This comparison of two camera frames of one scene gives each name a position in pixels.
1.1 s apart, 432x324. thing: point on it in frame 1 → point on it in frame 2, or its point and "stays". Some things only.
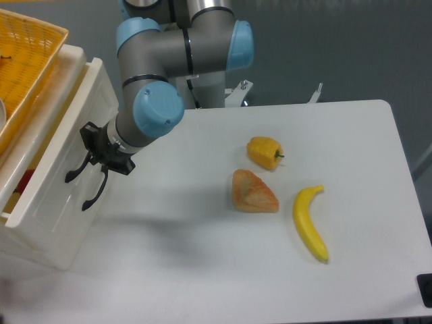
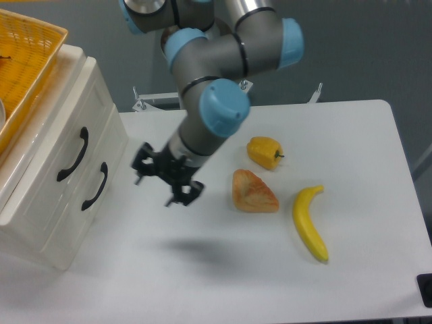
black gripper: (100, 150) → (177, 171)
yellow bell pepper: (265, 151) stays
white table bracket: (315, 96) stays
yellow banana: (306, 225) stays
